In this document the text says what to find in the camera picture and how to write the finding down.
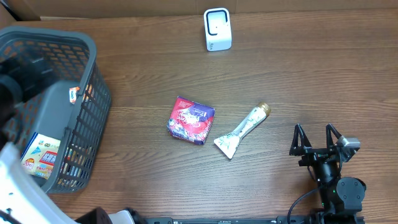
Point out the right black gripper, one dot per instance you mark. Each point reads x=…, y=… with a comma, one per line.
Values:
x=313, y=154

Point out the white tube gold cap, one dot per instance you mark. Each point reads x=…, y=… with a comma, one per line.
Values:
x=229, y=143

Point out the red purple pad pack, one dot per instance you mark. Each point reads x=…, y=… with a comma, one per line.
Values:
x=190, y=121

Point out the orange Kleenex tissue pack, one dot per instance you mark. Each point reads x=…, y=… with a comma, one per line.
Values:
x=73, y=94

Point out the yellow snack bag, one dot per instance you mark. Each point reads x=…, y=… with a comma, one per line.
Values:
x=39, y=157

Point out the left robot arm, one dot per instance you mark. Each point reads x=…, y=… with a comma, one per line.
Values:
x=22, y=200

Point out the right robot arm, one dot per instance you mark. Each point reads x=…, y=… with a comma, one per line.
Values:
x=341, y=197

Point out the white barcode scanner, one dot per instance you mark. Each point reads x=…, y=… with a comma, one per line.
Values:
x=218, y=32

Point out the grey plastic basket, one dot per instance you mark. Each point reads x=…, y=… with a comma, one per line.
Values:
x=79, y=127

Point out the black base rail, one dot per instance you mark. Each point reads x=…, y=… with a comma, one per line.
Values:
x=248, y=220

